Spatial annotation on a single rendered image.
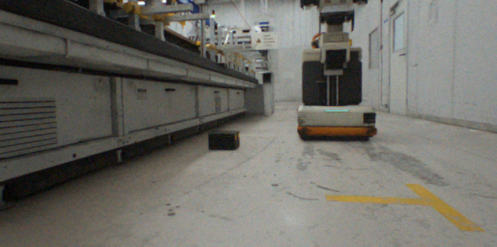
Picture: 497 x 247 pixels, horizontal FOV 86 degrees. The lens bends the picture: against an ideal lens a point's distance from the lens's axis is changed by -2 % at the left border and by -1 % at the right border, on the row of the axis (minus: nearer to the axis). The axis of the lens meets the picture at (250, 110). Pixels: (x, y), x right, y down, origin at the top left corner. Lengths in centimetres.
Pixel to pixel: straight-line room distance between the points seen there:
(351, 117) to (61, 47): 193
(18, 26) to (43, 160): 54
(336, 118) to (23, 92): 194
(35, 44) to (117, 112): 70
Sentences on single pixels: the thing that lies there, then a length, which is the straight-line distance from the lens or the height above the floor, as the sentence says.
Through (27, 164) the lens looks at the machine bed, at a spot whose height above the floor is 14.
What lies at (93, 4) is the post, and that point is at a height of 74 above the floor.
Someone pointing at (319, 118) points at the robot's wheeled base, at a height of 19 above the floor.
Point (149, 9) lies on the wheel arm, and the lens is 149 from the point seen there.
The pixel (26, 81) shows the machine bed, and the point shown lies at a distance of 133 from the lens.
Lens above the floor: 37
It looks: 3 degrees down
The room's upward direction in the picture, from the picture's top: 1 degrees counter-clockwise
